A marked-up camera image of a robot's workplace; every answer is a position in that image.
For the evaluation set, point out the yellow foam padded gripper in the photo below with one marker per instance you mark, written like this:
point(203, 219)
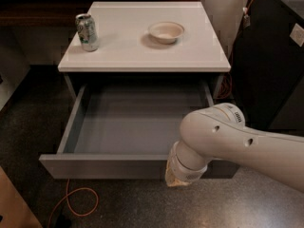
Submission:
point(186, 173)

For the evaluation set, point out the grey top drawer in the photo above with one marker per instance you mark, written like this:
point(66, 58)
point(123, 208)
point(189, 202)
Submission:
point(124, 131)

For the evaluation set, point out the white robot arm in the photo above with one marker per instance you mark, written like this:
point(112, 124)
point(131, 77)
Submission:
point(219, 132)

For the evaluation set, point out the black cabinet on right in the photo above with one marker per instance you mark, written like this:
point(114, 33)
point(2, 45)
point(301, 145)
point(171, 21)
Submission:
point(268, 66)

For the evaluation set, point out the white top nightstand cabinet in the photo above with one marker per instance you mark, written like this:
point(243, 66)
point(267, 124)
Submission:
point(125, 44)

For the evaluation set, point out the white paper bowl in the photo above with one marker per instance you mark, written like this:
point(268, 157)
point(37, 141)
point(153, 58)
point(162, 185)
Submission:
point(166, 32)

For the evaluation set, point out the brown cardboard box corner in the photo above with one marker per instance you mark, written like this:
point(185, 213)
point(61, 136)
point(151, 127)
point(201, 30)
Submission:
point(14, 211)

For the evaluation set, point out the silver green soda can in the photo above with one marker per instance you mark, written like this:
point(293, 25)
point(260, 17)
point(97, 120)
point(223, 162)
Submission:
point(85, 26)

